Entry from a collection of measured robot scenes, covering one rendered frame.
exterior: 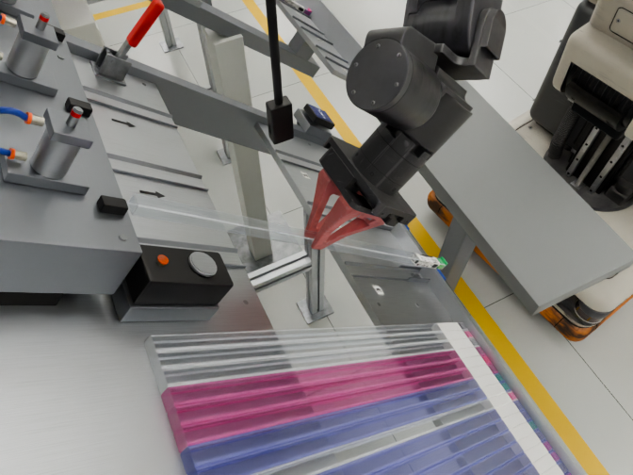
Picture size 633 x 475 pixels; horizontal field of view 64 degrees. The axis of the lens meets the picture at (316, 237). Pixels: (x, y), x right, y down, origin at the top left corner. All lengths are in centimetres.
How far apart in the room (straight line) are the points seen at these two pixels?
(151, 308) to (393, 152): 25
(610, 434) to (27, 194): 152
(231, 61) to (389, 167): 67
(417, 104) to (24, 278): 30
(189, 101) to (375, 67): 39
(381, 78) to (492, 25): 12
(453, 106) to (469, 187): 64
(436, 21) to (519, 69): 198
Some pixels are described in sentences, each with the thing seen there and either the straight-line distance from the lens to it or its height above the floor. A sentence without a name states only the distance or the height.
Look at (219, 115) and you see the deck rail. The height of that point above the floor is 89.
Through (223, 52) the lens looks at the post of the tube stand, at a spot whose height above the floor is 79.
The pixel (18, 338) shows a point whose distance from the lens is 37.
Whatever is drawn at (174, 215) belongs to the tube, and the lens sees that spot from 42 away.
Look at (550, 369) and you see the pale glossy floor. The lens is 164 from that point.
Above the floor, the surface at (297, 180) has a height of 84.
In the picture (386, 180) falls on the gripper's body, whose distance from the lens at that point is 48.
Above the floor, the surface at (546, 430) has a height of 73.
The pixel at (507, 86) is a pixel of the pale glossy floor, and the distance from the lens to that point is 236.
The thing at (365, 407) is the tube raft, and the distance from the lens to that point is 49.
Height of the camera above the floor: 141
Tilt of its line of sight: 56 degrees down
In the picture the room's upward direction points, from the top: straight up
